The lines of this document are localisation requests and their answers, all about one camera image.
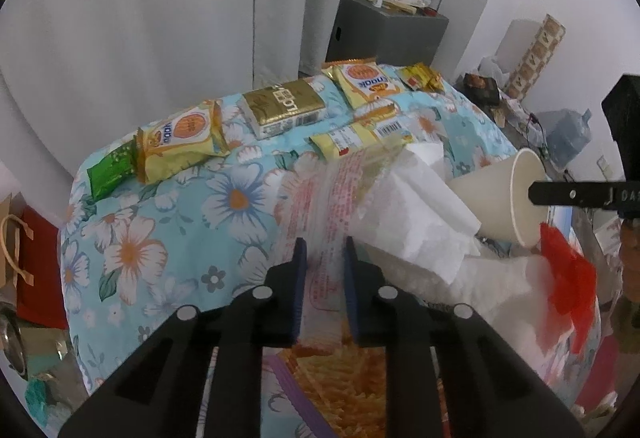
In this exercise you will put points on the clear red-printed plastic bag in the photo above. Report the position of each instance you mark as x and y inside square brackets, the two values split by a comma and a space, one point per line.
[325, 218]

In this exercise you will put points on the small green packet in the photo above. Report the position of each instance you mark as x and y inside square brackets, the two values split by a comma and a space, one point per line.
[112, 170]

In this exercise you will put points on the patterned tall cardboard box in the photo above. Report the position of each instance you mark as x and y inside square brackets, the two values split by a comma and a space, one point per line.
[537, 53]

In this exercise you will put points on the red white flat box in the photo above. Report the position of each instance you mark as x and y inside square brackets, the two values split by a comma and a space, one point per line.
[405, 0]

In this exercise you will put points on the teal cloth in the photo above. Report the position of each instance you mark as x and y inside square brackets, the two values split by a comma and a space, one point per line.
[37, 393]

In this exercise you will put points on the wall socket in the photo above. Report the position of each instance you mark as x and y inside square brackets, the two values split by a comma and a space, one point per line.
[605, 167]

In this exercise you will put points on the dark brown box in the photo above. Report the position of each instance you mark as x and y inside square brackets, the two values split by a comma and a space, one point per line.
[480, 88]

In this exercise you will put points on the white tissue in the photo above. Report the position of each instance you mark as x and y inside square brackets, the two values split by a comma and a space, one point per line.
[490, 288]
[415, 213]

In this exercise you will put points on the gold sachets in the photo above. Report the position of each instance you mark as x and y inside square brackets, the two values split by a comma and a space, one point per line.
[422, 77]

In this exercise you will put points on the blue water jug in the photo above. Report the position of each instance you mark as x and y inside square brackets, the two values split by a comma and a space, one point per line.
[567, 135]

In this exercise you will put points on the white paper cup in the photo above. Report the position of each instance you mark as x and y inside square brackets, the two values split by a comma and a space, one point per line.
[490, 198]

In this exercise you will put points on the grey cabinet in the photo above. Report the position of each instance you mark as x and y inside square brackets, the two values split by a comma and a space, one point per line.
[380, 33]

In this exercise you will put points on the yellow packet with barcode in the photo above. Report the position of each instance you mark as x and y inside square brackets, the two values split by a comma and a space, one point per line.
[350, 138]

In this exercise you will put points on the yellow snack packet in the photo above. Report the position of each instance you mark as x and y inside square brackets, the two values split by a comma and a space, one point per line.
[362, 80]
[180, 138]

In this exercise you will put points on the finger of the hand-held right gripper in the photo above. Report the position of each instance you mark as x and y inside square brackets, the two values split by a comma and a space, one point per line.
[575, 193]

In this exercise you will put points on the white floor bag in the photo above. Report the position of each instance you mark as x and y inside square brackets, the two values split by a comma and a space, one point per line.
[492, 68]

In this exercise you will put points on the metal pot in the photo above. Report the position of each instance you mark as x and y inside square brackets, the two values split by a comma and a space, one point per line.
[10, 338]

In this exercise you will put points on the snack packet with fries picture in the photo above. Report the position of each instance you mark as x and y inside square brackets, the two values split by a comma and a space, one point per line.
[325, 383]

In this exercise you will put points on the floral light blue tablecloth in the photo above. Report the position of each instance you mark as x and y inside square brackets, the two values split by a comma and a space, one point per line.
[165, 228]

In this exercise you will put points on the gold wrapped pack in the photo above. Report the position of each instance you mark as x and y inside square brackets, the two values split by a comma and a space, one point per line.
[280, 105]

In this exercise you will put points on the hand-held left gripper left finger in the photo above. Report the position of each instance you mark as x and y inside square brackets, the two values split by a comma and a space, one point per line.
[298, 298]

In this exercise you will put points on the red paper bag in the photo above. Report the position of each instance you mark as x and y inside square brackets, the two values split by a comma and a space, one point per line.
[45, 268]

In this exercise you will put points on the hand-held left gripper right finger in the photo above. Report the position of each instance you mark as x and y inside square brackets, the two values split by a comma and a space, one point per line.
[351, 298]

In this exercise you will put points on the grey curtain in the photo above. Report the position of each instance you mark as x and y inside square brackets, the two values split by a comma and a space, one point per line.
[150, 18]

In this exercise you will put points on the red plastic bag scrap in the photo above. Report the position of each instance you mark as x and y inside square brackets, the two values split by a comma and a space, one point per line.
[570, 278]

